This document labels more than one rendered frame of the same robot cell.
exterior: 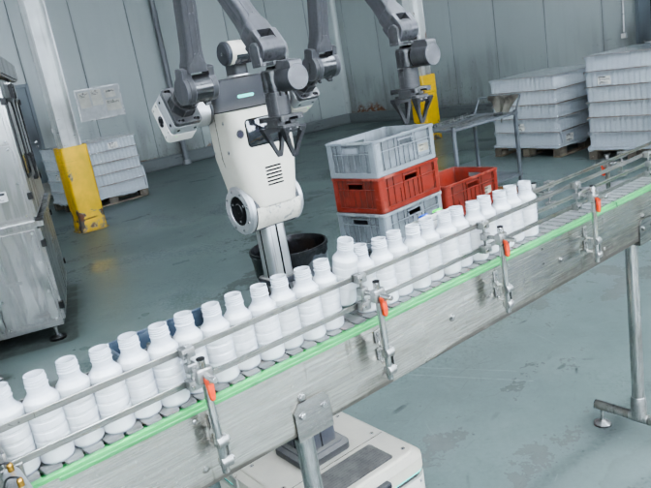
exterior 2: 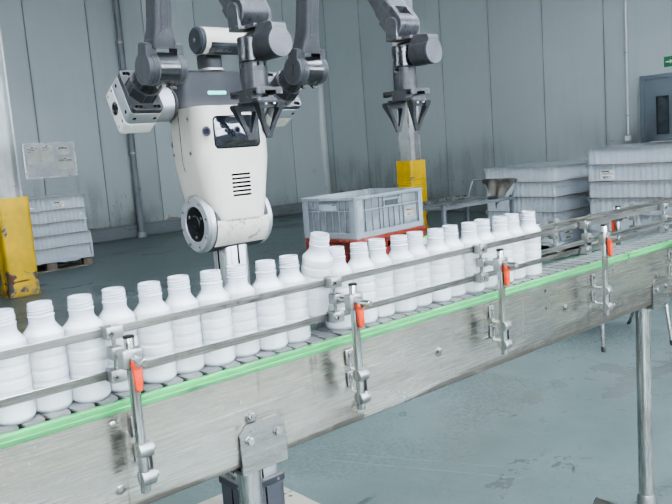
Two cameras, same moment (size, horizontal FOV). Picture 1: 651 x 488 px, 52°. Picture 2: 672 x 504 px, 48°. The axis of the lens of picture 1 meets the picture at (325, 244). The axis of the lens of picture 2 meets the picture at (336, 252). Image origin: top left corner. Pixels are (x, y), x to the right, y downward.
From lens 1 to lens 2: 24 cm
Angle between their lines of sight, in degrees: 8
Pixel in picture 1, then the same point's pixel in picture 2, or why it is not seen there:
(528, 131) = not seen: hidden behind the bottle
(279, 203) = (244, 219)
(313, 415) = (263, 443)
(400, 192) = not seen: hidden behind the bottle
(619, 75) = (624, 170)
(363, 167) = (342, 225)
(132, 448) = (26, 444)
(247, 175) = (209, 181)
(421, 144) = (409, 209)
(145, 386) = (55, 369)
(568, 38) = (569, 136)
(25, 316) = not seen: outside the picture
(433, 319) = (416, 349)
